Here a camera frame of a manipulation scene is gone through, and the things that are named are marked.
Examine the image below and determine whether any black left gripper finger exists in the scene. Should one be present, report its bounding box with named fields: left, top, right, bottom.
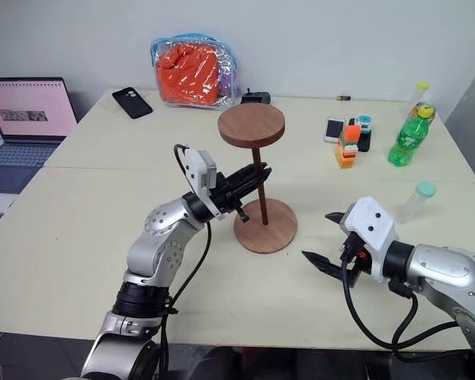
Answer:
left=230, top=169, right=273, bottom=201
left=223, top=161, right=269, bottom=188

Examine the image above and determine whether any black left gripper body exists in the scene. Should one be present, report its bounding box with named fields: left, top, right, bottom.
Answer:
left=210, top=172, right=250, bottom=224

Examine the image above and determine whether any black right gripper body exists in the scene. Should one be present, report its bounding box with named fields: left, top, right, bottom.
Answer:
left=340, top=232, right=372, bottom=289

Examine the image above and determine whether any wooden pole with round top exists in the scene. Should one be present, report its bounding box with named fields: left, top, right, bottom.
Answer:
left=217, top=104, right=287, bottom=227

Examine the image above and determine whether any round wooden base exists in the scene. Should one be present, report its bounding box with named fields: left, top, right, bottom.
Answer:
left=233, top=197, right=298, bottom=255

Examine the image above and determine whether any orange white toy block tower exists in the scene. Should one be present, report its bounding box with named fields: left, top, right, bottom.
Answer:
left=336, top=124, right=362, bottom=171

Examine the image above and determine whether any small black device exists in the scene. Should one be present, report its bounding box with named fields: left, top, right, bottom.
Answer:
left=240, top=88, right=272, bottom=106

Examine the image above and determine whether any black smartphone under blocks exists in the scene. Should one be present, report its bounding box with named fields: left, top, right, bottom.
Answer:
left=355, top=125, right=372, bottom=154

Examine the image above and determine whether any clear tube with green cap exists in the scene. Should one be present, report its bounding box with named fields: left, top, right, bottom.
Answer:
left=394, top=180, right=438, bottom=224

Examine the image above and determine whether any white smartphone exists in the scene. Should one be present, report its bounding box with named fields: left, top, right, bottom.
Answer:
left=323, top=116, right=348, bottom=145

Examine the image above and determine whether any teal white small gadget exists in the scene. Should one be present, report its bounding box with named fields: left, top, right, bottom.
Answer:
left=348, top=114, right=375, bottom=134

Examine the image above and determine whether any green plastic soda bottle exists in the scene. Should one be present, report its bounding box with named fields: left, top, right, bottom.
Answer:
left=387, top=102, right=437, bottom=169

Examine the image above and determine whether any clear plastic zip bag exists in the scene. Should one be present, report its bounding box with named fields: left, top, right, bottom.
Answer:
left=150, top=33, right=239, bottom=110

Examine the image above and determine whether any orange folded cloth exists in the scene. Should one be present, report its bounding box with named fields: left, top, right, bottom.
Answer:
left=156, top=44, right=222, bottom=107

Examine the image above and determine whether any clear tube with yellow cap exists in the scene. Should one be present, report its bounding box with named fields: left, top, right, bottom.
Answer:
left=408, top=80, right=432, bottom=120

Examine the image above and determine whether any open laptop with pink screen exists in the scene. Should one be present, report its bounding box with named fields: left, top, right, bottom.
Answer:
left=0, top=76, right=79, bottom=195

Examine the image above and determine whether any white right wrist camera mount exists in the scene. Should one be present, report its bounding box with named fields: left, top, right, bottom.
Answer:
left=339, top=196, right=400, bottom=284

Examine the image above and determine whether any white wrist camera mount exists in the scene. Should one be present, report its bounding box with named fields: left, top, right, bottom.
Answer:
left=339, top=196, right=400, bottom=284
left=180, top=147, right=219, bottom=222

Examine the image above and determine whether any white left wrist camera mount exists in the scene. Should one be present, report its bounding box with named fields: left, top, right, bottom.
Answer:
left=180, top=147, right=219, bottom=222

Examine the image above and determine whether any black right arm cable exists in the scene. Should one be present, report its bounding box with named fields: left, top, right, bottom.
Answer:
left=340, top=245, right=460, bottom=354

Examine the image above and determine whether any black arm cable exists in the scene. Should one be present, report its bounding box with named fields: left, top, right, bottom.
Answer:
left=158, top=143, right=214, bottom=380
left=340, top=245, right=460, bottom=354

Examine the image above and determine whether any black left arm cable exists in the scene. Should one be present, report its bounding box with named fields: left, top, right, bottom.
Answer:
left=158, top=143, right=214, bottom=380

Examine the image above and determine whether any black smartphone with camera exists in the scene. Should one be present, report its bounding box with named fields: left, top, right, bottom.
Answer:
left=111, top=86, right=154, bottom=120

